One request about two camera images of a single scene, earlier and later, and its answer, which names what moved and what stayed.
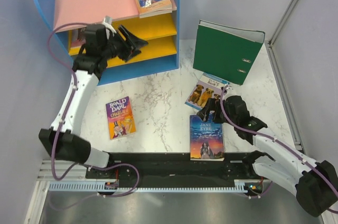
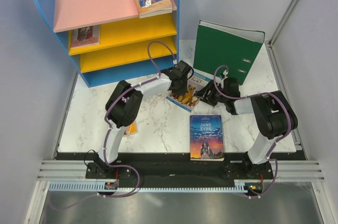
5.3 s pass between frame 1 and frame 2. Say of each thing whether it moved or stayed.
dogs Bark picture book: moved
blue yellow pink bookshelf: stayed
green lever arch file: stayed
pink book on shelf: stayed
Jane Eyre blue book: stayed
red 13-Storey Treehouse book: stayed
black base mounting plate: stayed
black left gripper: moved
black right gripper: moved
